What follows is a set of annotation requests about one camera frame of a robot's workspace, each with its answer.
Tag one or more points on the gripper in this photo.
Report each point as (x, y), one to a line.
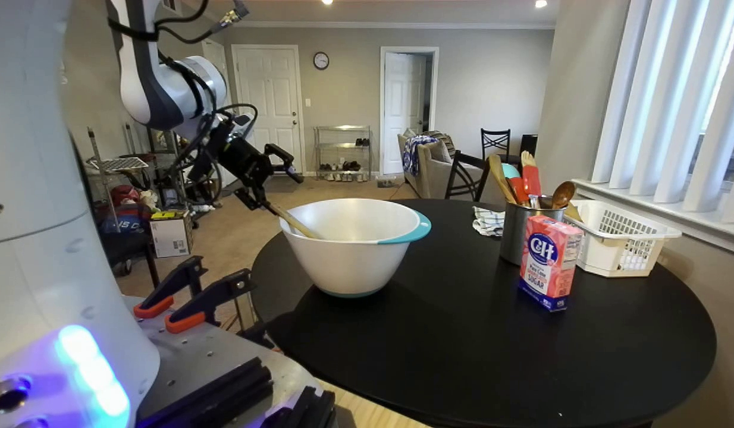
(243, 157)

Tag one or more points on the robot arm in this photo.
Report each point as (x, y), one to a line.
(40, 178)

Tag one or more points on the white bowl with teal rim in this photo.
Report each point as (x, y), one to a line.
(352, 255)

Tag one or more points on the white panel door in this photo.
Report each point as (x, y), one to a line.
(270, 101)

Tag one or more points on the metal shoe rack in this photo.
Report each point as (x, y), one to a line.
(343, 151)

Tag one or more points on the cardboard box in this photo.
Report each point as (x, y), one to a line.
(171, 235)

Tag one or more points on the black and orange clamp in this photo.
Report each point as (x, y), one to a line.
(173, 285)
(215, 297)

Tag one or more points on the open white door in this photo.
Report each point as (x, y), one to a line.
(397, 113)

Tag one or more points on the blue patterned blanket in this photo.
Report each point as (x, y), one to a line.
(413, 151)

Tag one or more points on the beige sofa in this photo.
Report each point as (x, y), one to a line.
(429, 172)

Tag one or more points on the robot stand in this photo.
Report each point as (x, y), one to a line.
(212, 362)

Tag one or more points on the black dining chair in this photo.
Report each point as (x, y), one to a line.
(495, 142)
(465, 175)

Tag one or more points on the checked dish towel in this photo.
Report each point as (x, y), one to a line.
(489, 221)

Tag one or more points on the wooden spatula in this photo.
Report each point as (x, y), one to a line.
(499, 175)

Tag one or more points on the teal spatula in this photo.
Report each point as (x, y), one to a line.
(511, 171)

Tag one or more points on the small red spatula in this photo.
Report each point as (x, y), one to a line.
(518, 189)

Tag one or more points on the metal utensil holder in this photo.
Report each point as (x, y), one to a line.
(516, 235)

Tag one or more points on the black speaker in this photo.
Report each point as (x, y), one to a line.
(528, 145)

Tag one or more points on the pink sugar box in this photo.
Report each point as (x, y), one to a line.
(548, 261)

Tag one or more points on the white plastic basket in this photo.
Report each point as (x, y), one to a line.
(623, 244)

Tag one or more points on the white vertical blinds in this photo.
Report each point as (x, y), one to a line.
(658, 101)

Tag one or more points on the wall clock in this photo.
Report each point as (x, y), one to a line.
(321, 60)

